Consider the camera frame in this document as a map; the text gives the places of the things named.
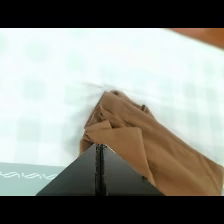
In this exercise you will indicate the brown T-shirt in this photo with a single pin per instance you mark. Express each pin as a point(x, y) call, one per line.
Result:
point(160, 146)

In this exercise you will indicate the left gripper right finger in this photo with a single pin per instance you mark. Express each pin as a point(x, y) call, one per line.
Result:
point(128, 176)

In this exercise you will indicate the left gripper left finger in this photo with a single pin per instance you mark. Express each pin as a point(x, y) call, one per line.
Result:
point(75, 176)

